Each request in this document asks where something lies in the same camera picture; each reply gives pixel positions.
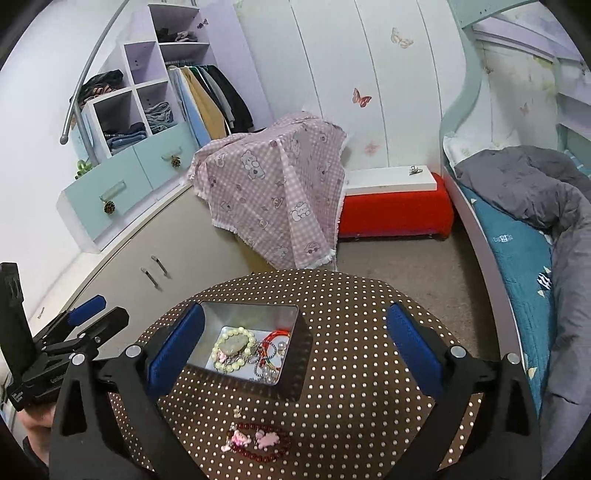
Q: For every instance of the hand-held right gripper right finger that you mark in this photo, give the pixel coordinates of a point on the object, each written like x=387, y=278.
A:
x=413, y=350

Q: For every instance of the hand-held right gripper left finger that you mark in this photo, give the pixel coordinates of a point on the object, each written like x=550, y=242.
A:
x=178, y=348

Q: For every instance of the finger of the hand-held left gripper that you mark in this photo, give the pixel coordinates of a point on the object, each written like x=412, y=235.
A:
x=108, y=323
x=87, y=308

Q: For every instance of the grey metal box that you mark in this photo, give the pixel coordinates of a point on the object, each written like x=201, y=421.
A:
x=295, y=360

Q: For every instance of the person's left hand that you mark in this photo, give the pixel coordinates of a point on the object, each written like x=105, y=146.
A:
x=39, y=429

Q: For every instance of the beige low cabinet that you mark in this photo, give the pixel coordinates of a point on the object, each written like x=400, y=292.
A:
x=138, y=249

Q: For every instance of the brown polka dot tablecloth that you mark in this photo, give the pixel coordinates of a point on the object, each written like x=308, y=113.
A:
x=351, y=415

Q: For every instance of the pinecone drawer knob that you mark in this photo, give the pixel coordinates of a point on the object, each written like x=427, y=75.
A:
x=109, y=207
x=175, y=161

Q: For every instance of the large teal drawer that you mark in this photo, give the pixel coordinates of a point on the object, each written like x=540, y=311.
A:
x=111, y=194

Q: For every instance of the teal bed sheet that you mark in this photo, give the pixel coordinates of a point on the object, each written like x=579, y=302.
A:
x=508, y=258

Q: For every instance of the red ottoman with white top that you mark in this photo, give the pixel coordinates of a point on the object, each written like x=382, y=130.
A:
x=397, y=214

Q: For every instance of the small teal drawer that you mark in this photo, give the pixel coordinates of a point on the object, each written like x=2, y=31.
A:
x=166, y=152

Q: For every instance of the folded jeans stack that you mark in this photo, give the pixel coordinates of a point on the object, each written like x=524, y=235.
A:
x=124, y=137

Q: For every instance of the pink checked bear cloth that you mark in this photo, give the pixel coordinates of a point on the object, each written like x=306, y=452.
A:
x=272, y=184

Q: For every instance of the grey duvet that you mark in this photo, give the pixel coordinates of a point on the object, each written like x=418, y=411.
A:
x=521, y=184

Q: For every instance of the grey folded clothes stack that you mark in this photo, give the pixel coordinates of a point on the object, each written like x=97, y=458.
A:
x=159, y=116

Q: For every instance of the faded pink butterfly sticker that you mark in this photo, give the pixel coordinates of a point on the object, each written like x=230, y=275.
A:
x=371, y=147

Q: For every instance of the white pillow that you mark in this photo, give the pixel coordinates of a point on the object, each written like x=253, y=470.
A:
x=457, y=147

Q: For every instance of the dark folded clothes pile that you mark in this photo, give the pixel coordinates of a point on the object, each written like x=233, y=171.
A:
x=99, y=85

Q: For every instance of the row of hanging clothes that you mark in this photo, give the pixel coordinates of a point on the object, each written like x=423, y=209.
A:
x=207, y=101

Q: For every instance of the white cubby shelf unit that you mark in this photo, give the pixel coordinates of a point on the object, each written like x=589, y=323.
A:
x=145, y=60

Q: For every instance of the grey metal handrail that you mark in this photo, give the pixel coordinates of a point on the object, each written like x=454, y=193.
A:
x=99, y=50

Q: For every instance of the red butterfly sticker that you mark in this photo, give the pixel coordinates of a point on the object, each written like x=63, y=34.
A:
x=361, y=97

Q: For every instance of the dark clothes on shelf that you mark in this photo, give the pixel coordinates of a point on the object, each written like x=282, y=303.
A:
x=178, y=35

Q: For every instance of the white wardrobe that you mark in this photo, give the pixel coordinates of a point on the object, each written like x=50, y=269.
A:
x=332, y=60

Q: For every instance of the pale butterfly sticker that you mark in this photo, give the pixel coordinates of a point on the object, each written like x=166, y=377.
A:
x=400, y=38

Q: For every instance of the teal bunk bed frame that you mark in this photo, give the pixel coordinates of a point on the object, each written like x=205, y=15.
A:
x=471, y=92

